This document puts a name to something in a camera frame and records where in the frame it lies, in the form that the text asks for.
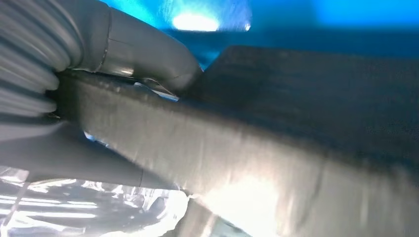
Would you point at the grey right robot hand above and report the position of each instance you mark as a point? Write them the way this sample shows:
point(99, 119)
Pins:
point(82, 196)

